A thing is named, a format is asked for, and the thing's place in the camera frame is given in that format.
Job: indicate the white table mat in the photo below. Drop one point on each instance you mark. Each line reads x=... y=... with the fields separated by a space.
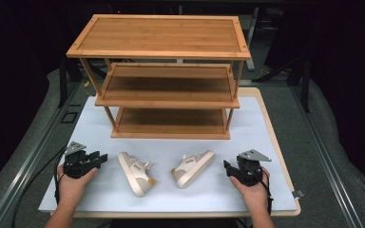
x=171 y=196

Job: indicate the person's right hand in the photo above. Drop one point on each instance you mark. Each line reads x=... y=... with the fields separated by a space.
x=255 y=196

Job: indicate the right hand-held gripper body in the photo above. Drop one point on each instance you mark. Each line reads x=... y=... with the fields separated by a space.
x=249 y=171

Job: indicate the wooden table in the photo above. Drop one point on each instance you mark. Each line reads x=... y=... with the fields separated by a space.
x=250 y=91

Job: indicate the beige right-foot sneaker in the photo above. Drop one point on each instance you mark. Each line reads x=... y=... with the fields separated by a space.
x=191 y=167

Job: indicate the three-tier wooden shelf rack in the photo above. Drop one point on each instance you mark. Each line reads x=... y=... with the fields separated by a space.
x=161 y=36

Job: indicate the small grey clip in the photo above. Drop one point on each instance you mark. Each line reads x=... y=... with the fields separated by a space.
x=298 y=193

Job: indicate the aluminium rail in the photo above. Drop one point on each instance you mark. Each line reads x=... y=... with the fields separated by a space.
x=25 y=167
x=325 y=158

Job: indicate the beige left-foot sneaker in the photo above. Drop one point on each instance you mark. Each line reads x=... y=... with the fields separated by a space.
x=136 y=174

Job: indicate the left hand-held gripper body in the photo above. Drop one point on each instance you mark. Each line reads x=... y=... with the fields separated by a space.
x=76 y=163

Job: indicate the white stand post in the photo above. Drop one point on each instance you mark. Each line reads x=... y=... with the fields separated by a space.
x=251 y=41

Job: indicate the small yellow tag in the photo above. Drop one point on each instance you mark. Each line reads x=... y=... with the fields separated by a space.
x=86 y=84

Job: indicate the black stand leg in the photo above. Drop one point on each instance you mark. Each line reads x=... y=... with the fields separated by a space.
x=304 y=88
x=62 y=85

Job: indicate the person's left hand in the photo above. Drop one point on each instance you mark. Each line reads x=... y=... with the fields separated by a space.
x=71 y=188

